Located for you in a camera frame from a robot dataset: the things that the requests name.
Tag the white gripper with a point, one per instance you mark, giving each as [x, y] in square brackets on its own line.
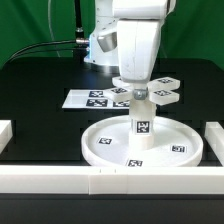
[138, 43]

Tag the white cross-shaped table base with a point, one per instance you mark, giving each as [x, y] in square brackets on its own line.
[161, 91]

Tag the white round table top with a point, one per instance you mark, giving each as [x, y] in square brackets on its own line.
[106, 143]

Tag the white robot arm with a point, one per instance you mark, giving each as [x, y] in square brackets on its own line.
[103, 50]

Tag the white marker sheet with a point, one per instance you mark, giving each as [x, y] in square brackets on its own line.
[91, 99]

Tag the white right fence block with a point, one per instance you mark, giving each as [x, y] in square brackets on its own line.
[214, 134]

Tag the white fence block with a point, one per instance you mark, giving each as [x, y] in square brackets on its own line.
[214, 134]
[5, 133]

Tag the white left fence block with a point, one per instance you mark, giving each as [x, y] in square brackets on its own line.
[5, 133]

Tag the white front fence bar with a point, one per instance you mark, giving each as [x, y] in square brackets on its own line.
[96, 180]

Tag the black vertical cable connector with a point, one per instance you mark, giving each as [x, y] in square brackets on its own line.
[78, 20]

